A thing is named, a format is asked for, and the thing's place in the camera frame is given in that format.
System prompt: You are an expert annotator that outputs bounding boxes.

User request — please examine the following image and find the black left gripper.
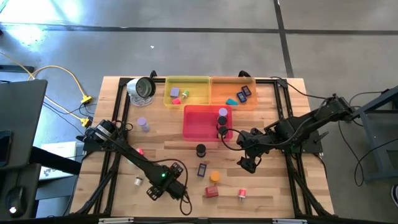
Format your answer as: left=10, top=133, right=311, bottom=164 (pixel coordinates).
left=146, top=161, right=185, bottom=202

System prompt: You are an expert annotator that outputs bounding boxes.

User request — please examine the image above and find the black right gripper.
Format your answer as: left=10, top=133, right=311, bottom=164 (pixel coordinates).
left=236, top=139, right=271, bottom=174

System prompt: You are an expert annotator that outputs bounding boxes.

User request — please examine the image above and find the black cap hourglass blue sand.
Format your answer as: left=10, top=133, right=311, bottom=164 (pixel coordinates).
left=195, top=143, right=207, bottom=158

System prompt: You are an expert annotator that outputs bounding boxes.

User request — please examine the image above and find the red translucent plastic bin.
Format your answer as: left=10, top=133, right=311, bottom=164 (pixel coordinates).
left=182, top=105, right=234, bottom=142

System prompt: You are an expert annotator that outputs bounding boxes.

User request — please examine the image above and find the orange translucent plastic bin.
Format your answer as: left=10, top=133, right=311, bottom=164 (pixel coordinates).
left=210, top=77, right=259, bottom=111

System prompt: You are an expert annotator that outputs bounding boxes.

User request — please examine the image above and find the yellow translucent plastic bin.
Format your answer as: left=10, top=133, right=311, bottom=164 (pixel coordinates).
left=164, top=75, right=211, bottom=110

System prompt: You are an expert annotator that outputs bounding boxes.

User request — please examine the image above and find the white paper box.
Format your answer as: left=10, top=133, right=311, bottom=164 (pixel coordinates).
left=39, top=141, right=78, bottom=181

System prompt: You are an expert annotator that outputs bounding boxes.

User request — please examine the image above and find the grey metal stand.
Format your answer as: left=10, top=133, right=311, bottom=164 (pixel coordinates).
left=343, top=85, right=398, bottom=183

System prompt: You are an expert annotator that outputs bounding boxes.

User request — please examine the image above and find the black computer mouse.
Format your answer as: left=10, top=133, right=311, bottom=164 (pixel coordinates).
left=5, top=185, right=27, bottom=218

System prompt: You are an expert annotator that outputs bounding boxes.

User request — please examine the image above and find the dark grey desk top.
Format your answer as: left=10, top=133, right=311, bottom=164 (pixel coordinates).
left=0, top=79, right=48, bottom=170

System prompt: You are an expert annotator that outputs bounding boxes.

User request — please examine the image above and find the black smartphone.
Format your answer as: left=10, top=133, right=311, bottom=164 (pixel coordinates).
left=0, top=129, right=13, bottom=169

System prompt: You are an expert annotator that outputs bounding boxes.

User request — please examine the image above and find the black floor bar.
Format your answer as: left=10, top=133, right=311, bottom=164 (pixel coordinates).
left=0, top=64, right=35, bottom=73

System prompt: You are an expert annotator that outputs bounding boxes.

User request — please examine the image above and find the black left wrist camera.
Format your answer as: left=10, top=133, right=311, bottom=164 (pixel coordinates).
left=167, top=180, right=189, bottom=200

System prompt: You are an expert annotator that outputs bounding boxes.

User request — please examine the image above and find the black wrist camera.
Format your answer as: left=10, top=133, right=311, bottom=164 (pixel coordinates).
left=238, top=129, right=261, bottom=146
left=167, top=180, right=189, bottom=200

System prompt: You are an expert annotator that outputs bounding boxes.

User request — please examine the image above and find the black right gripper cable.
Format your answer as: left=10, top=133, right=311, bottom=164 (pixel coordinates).
left=216, top=128, right=249, bottom=152

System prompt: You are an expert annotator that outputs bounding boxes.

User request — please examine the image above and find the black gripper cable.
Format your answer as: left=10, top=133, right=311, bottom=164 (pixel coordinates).
left=216, top=128, right=249, bottom=152
left=149, top=158, right=193, bottom=216

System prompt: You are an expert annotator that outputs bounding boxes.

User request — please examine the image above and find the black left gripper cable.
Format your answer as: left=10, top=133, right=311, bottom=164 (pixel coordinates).
left=149, top=158, right=193, bottom=216

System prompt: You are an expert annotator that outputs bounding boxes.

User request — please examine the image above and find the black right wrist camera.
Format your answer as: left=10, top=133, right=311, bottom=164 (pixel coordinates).
left=238, top=129, right=261, bottom=146

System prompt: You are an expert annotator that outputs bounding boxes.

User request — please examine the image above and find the red wall charger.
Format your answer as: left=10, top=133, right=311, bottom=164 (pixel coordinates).
left=204, top=185, right=220, bottom=198

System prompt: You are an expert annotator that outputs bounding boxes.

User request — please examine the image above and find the silver metal bracket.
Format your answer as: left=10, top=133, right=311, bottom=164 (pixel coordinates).
left=272, top=218, right=308, bottom=224
left=98, top=217, right=134, bottom=224

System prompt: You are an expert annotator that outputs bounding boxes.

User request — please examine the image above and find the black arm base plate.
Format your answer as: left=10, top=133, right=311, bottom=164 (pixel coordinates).
left=277, top=129, right=325, bottom=155
left=82, top=127, right=129, bottom=153

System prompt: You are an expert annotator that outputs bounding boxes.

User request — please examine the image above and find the black metal table frame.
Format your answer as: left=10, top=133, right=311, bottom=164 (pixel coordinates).
left=70, top=76, right=335, bottom=218

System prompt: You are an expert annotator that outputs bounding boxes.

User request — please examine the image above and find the yellow cable with plug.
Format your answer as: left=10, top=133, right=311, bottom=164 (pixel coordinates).
left=0, top=51, right=93, bottom=128
left=29, top=65, right=93, bottom=105

